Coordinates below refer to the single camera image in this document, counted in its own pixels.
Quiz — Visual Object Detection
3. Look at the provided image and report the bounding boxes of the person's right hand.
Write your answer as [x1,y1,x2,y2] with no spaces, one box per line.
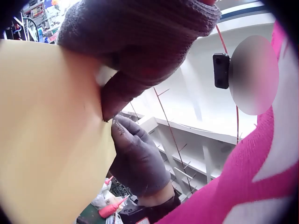
[109,114,172,199]

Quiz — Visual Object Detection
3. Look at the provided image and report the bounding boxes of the pink nozzle glue bottle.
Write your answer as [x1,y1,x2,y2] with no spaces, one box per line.
[102,176,115,190]
[98,195,130,219]

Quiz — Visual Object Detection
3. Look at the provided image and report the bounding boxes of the person's left hand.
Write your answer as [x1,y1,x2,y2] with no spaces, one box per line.
[57,0,222,123]

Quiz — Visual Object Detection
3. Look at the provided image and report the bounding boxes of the person's left thumb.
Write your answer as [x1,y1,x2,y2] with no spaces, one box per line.
[100,70,146,123]

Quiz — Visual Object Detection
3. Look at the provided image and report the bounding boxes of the cluttered tool shelf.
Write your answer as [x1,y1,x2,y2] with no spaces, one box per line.
[5,0,68,45]

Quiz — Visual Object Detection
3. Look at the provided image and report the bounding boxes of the person's body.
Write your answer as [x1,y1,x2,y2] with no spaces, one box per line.
[161,20,299,224]

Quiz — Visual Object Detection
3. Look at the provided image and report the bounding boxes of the white shelf unit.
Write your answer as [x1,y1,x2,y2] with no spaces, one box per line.
[121,14,276,200]

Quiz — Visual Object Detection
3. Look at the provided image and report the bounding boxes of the person's right fingers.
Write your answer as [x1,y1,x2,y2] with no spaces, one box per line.
[110,114,152,152]

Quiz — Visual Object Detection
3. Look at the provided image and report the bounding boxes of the crumpled clear plastic bag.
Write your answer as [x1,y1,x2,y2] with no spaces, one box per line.
[91,187,124,210]

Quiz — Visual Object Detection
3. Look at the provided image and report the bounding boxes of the yellow card sheet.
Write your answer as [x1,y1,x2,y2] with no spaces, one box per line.
[0,38,117,224]

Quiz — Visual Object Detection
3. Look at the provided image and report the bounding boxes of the green work mat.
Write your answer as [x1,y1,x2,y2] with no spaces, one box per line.
[77,203,110,224]

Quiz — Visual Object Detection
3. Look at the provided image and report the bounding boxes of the black wrist band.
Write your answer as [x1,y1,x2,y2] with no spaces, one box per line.
[131,195,182,224]

